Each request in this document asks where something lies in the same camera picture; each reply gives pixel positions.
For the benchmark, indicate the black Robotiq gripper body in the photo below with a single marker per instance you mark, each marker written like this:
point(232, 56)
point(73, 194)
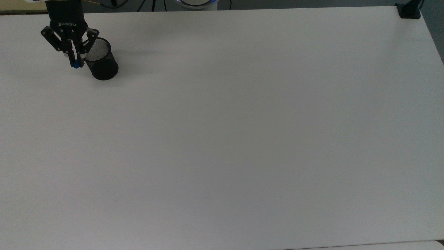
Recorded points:
point(66, 17)

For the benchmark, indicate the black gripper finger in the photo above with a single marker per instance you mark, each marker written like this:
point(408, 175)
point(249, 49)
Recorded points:
point(57, 41)
point(88, 40)

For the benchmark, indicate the blue and white marker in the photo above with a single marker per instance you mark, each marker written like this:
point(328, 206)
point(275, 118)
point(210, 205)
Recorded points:
point(75, 65)

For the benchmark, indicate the black mesh pen cup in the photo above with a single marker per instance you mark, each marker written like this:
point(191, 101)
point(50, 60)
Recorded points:
point(104, 64)

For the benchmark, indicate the light wooden side table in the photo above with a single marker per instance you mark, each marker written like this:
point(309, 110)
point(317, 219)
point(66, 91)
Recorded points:
point(20, 5)

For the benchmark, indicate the black table clamp mount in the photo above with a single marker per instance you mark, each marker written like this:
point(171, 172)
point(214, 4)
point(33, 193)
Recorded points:
point(409, 11)

